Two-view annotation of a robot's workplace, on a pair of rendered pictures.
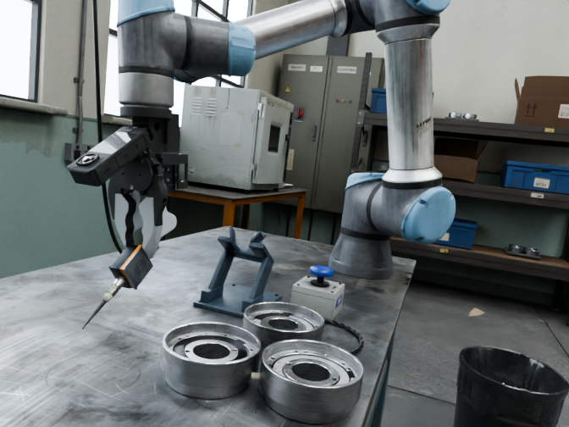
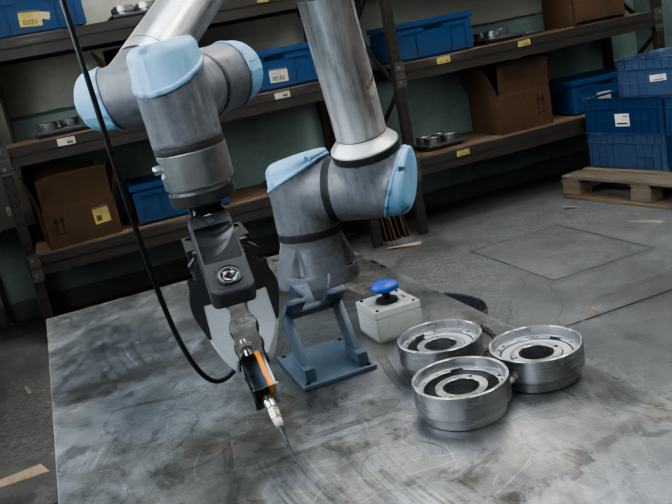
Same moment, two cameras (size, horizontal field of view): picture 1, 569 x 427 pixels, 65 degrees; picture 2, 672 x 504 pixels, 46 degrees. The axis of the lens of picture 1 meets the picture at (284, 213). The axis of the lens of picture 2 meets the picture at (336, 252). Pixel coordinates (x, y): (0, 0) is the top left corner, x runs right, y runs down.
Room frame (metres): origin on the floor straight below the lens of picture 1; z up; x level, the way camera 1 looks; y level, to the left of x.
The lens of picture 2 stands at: (-0.11, 0.62, 1.21)
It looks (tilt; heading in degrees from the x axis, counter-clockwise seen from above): 15 degrees down; 323
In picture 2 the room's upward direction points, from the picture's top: 11 degrees counter-clockwise
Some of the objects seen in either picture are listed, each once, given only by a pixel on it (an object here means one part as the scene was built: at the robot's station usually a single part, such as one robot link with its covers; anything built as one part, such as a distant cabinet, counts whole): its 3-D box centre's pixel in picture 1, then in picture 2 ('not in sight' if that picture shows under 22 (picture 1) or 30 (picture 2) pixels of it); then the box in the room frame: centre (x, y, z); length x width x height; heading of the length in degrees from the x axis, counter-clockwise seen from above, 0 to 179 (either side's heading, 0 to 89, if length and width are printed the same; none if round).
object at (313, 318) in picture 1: (282, 329); (441, 350); (0.55, -0.02, 0.82); 0.10 x 0.10 x 0.04
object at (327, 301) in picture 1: (319, 296); (388, 313); (0.71, -0.07, 0.82); 0.08 x 0.07 x 0.05; 161
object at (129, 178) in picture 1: (150, 152); (215, 237); (0.65, 0.20, 1.03); 0.09 x 0.08 x 0.12; 156
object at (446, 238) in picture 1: (443, 230); (177, 191); (3.90, -1.42, 0.56); 0.52 x 0.38 x 0.22; 68
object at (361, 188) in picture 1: (372, 201); (305, 189); (1.02, -0.20, 0.97); 0.13 x 0.12 x 0.14; 30
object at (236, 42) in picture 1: (211, 49); (205, 81); (0.70, 0.14, 1.19); 0.11 x 0.11 x 0.08; 30
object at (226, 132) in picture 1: (241, 142); not in sight; (3.12, 0.35, 1.10); 0.62 x 0.61 x 0.65; 161
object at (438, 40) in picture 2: not in sight; (420, 39); (3.37, -2.96, 1.11); 0.52 x 0.38 x 0.22; 71
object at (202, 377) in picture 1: (210, 358); (462, 393); (0.45, 0.06, 0.82); 0.10 x 0.10 x 0.04
